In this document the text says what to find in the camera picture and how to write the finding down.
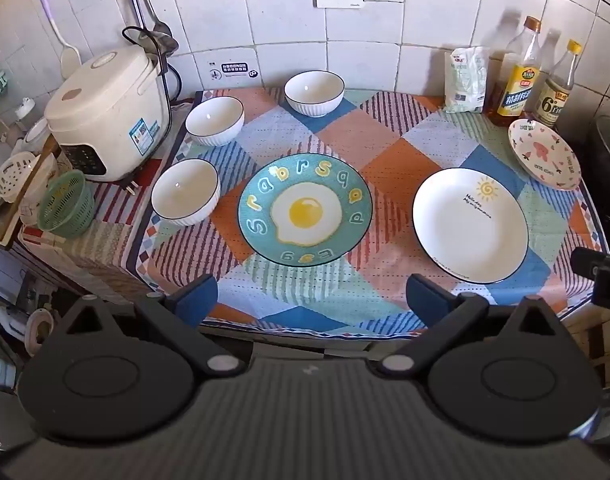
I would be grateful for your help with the colourful patterned tablecloth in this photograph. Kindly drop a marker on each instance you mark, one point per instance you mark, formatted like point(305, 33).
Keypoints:
point(385, 160)

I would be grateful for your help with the white plastic strainer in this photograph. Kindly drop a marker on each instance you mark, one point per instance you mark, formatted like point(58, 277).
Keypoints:
point(15, 175)

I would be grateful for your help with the white purple rice paddle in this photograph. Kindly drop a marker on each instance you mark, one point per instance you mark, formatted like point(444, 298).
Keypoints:
point(69, 57)

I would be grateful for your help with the teal fried egg plate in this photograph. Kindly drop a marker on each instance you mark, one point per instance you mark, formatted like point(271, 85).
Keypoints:
point(305, 210)

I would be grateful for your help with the green plastic basket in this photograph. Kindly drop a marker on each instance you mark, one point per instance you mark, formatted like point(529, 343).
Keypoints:
point(67, 205)

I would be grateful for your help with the cream rice cooker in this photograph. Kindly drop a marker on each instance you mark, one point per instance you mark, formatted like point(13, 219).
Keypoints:
point(102, 110)

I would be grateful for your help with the pink cartoon print plate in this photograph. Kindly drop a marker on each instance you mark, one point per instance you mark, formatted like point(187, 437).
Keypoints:
point(542, 152)

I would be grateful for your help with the white powder bag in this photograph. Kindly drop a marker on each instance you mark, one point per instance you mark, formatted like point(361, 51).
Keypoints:
point(466, 82)

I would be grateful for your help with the white wall sticker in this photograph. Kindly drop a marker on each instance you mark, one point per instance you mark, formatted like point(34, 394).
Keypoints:
point(234, 69)

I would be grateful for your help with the cooking oil bottle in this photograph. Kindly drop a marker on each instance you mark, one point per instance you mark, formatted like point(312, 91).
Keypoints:
point(520, 87)

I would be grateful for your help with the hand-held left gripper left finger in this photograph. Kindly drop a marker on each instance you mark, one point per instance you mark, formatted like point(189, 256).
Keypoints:
point(199, 296)

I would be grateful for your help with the clear vinegar bottle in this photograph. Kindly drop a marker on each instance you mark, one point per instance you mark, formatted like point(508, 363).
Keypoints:
point(557, 97)

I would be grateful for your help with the metal ladle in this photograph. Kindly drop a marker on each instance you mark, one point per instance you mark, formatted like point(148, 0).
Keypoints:
point(161, 35)

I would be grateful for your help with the white ribbed bowl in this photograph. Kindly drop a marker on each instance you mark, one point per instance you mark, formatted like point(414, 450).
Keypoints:
point(314, 91)
point(185, 195)
point(214, 120)

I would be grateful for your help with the black wok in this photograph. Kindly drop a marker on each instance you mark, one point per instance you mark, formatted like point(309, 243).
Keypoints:
point(607, 160)

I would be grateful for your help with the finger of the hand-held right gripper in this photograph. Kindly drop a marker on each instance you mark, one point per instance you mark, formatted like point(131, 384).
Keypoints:
point(584, 262)

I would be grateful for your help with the white sun print plate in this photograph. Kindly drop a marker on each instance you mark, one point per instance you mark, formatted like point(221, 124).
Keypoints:
point(467, 230)

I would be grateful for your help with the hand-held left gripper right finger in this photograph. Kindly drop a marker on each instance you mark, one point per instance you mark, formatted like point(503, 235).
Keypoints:
point(424, 296)

